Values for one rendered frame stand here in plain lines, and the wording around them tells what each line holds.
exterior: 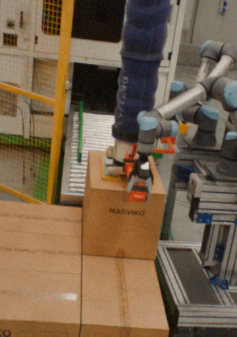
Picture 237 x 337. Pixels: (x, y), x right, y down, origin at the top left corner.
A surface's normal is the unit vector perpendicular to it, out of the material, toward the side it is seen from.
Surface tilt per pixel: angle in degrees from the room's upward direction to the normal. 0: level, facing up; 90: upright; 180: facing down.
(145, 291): 0
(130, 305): 0
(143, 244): 90
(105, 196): 90
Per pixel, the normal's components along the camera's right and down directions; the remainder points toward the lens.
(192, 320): 0.15, 0.38
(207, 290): 0.12, -0.92
